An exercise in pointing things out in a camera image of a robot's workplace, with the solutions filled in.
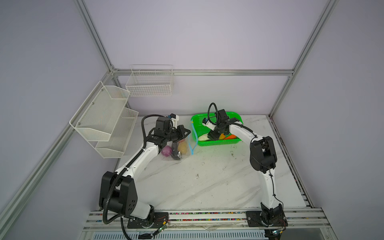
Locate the dark toy eggplant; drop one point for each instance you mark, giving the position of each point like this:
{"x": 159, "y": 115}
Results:
{"x": 175, "y": 154}

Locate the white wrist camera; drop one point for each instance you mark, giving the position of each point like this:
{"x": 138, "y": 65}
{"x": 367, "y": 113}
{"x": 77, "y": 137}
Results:
{"x": 175, "y": 119}
{"x": 208, "y": 124}

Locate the orange toy carrot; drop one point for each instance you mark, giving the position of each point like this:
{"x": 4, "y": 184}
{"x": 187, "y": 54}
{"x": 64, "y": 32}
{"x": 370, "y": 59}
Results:
{"x": 231, "y": 137}

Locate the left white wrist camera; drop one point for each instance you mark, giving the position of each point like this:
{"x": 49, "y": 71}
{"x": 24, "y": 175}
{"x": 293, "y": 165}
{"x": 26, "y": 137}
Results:
{"x": 175, "y": 119}

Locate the yellow toy lemon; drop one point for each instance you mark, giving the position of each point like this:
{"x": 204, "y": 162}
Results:
{"x": 183, "y": 148}

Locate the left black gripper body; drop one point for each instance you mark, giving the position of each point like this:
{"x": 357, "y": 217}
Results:
{"x": 173, "y": 135}

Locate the white mesh shelf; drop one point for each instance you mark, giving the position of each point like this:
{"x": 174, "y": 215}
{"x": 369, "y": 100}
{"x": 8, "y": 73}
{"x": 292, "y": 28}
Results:
{"x": 116, "y": 146}
{"x": 97, "y": 118}

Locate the white toy radish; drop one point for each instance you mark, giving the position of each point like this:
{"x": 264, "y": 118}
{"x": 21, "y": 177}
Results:
{"x": 203, "y": 138}

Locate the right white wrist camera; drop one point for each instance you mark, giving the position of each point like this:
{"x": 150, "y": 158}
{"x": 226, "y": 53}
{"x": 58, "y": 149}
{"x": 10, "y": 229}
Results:
{"x": 208, "y": 124}

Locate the white wire wall basket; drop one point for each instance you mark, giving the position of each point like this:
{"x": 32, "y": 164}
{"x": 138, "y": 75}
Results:
{"x": 151, "y": 81}

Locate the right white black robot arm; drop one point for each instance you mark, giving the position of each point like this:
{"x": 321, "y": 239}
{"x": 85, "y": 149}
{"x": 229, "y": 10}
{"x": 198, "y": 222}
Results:
{"x": 263, "y": 159}

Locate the purple toy onion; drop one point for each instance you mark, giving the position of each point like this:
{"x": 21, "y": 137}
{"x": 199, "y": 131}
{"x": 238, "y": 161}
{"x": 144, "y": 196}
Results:
{"x": 166, "y": 151}

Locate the clear zip bag blue zipper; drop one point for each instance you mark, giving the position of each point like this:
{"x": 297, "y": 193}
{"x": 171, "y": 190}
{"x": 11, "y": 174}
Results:
{"x": 191, "y": 144}

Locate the white mesh lower shelf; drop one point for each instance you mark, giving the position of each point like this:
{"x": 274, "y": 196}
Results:
{"x": 116, "y": 146}

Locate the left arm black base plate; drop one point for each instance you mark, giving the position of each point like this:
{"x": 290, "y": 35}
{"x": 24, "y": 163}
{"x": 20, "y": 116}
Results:
{"x": 155, "y": 220}

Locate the aluminium front rail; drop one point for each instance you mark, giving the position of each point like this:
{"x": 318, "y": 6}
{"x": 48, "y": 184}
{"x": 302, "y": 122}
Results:
{"x": 303, "y": 218}

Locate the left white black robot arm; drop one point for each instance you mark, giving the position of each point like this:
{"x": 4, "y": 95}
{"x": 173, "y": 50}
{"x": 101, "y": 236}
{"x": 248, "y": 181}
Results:
{"x": 118, "y": 195}

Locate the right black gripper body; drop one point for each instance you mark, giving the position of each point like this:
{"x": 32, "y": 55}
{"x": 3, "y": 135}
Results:
{"x": 216, "y": 132}

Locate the white mesh upper shelf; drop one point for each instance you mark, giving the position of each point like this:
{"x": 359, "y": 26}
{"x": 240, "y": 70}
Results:
{"x": 97, "y": 118}

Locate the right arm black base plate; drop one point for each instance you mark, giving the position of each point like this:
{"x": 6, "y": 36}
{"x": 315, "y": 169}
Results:
{"x": 266, "y": 219}

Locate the green plastic basket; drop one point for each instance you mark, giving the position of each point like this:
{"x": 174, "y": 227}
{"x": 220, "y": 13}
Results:
{"x": 200, "y": 130}

